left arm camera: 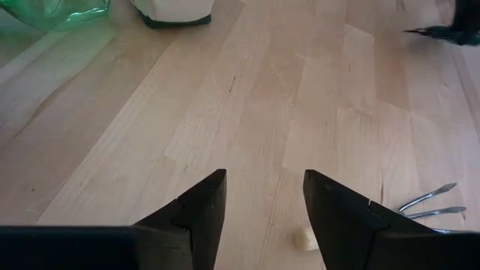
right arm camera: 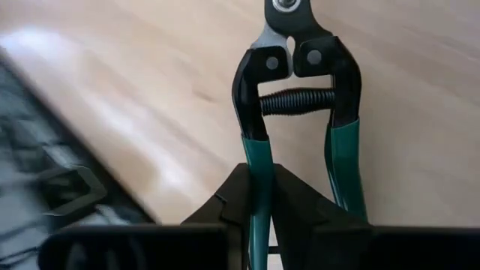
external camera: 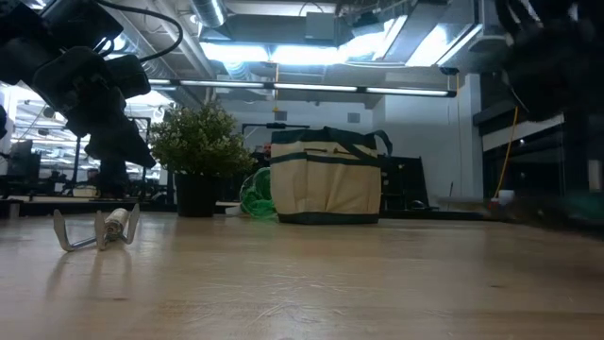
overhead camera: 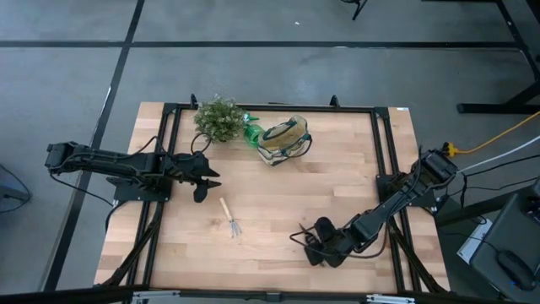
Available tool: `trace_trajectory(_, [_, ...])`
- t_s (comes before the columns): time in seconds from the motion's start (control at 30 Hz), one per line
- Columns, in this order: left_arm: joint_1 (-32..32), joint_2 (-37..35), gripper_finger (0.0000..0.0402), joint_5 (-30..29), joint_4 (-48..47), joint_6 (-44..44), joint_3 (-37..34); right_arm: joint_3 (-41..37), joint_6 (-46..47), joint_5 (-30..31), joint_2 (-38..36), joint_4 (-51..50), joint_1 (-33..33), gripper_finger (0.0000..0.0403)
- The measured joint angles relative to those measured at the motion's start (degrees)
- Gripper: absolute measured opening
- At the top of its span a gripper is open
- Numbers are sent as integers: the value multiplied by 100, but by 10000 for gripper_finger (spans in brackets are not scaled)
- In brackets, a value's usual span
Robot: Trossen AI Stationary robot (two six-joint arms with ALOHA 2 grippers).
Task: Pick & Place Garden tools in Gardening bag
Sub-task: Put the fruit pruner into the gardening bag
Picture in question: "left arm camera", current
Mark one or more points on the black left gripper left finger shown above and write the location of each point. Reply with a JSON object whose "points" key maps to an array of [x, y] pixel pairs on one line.
{"points": [[195, 225]]}

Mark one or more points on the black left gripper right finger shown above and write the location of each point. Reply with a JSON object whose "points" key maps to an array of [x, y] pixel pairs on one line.
{"points": [[345, 232]]}

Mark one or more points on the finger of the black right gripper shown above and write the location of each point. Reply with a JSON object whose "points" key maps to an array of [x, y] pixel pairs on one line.
{"points": [[438, 32]]}

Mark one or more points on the beige green gardening bag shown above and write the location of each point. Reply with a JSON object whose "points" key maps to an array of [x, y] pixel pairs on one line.
{"points": [[172, 11]]}

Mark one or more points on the clear green plastic bottle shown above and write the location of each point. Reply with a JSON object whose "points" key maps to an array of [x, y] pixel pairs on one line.
{"points": [[56, 13]]}

